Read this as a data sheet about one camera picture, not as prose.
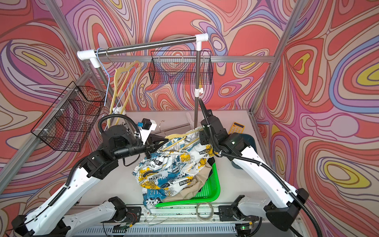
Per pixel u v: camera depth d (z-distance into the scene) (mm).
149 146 514
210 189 813
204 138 615
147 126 503
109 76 547
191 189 724
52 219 375
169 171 751
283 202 375
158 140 566
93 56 479
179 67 931
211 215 740
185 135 648
